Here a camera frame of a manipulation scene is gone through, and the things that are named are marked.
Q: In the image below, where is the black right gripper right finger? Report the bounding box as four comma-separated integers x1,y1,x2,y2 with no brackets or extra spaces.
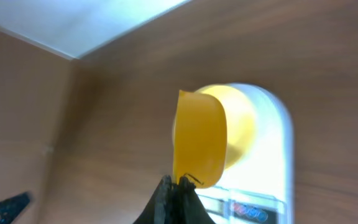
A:
174,176,215,224

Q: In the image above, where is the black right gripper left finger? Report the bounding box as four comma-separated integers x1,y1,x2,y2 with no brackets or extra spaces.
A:
134,175,172,224

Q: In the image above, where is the orange plastic scoop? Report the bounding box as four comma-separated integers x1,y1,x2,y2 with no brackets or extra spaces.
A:
173,90,227,189

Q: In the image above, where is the white digital kitchen scale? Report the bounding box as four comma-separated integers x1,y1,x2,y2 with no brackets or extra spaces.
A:
196,83,295,223

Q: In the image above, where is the yellow plastic bowl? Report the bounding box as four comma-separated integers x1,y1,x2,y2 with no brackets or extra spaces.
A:
196,85,257,169

